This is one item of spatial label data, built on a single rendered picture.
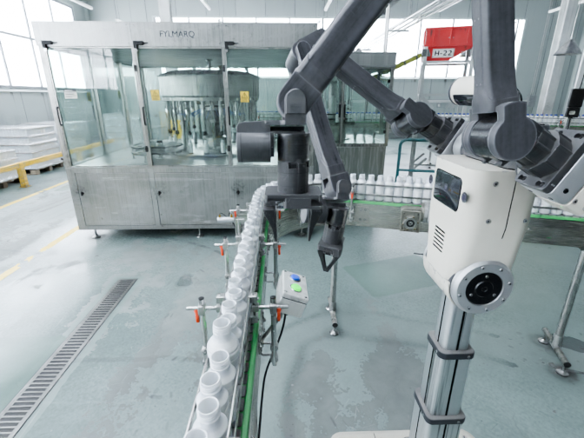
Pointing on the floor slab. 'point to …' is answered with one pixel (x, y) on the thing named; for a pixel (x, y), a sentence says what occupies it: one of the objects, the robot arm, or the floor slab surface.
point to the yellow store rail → (27, 165)
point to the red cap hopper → (441, 50)
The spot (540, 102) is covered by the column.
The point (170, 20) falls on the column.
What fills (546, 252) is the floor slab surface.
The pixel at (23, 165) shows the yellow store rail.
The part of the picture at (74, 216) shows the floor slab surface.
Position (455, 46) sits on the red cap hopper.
